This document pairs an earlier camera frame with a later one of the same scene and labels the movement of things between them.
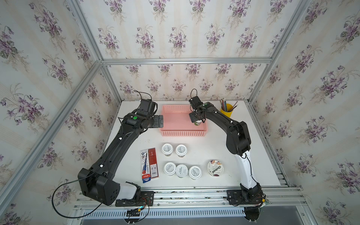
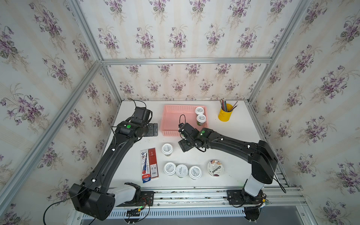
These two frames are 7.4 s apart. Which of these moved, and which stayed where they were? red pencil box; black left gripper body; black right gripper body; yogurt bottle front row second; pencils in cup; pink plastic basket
Moved: black right gripper body; black left gripper body
Stayed: pink plastic basket; red pencil box; yogurt bottle front row second; pencils in cup
